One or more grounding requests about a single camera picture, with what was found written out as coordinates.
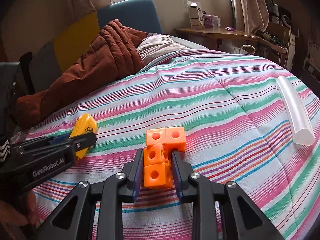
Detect purple small box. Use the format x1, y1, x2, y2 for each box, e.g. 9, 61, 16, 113
203, 14, 213, 29

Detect translucent white tube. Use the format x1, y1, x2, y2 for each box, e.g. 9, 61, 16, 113
277, 76, 315, 146

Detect pink curtain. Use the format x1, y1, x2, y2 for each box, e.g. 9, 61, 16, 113
231, 0, 269, 34

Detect person's left hand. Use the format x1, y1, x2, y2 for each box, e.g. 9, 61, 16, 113
1, 191, 40, 239

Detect yellow orange plastic tool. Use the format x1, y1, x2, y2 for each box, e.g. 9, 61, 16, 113
69, 113, 98, 160

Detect white carton box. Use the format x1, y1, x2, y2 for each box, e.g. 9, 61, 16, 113
188, 1, 204, 29

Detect striped bed cover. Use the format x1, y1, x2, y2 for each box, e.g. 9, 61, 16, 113
17, 50, 319, 239

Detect rust brown quilted blanket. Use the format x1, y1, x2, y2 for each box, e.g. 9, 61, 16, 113
15, 20, 147, 129

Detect grey yellow blue headboard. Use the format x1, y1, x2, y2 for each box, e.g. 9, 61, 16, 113
18, 0, 163, 94

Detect orange linked cubes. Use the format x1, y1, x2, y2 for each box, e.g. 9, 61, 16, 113
143, 126, 186, 190

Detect white pillow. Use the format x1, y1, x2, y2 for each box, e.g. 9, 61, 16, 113
137, 33, 207, 66

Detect wooden side table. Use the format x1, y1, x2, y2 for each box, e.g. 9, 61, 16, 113
175, 27, 259, 50

